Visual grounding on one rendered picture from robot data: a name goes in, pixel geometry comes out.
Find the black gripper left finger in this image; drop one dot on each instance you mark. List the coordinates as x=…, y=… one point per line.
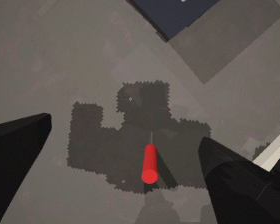
x=21, y=140

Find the red peg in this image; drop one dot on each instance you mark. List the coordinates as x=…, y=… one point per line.
x=150, y=165

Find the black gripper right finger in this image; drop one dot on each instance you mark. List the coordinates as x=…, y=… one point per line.
x=241, y=192

